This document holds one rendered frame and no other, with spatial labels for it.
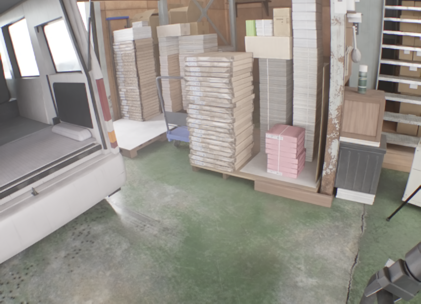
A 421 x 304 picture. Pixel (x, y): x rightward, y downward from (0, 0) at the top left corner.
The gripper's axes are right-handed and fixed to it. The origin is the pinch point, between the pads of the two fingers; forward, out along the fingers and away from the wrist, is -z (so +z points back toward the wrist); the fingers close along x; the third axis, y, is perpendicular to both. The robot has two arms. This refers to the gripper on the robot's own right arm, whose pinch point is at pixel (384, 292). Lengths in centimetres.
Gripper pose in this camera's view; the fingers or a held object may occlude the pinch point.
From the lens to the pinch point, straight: 79.5
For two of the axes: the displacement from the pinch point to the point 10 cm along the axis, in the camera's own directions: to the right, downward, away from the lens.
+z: 4.2, -7.7, -4.8
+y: -3.1, 3.8, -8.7
